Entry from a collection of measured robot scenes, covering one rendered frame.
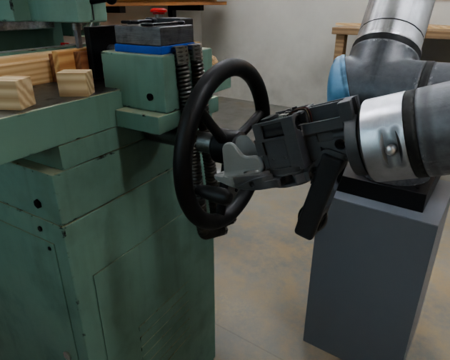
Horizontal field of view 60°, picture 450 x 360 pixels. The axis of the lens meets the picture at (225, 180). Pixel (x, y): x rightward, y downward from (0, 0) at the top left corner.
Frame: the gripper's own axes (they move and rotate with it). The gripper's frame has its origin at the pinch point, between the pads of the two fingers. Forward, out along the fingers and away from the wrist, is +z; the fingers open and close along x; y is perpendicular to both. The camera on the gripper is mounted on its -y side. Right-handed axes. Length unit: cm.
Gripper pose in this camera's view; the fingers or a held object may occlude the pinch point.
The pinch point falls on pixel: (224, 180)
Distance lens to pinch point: 55.0
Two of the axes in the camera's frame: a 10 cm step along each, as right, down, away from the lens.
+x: -5.2, 3.5, -7.8
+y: -2.9, -9.3, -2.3
